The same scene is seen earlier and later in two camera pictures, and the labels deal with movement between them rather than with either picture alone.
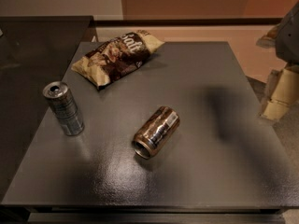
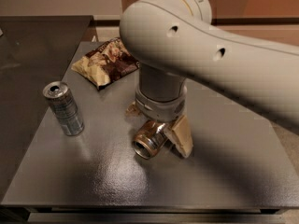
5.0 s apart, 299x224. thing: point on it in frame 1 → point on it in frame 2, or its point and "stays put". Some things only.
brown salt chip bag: x=117 y=57 stays put
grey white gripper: x=289 y=39 → x=159 y=108
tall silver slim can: x=63 y=104 stays put
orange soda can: x=156 y=133 stays put
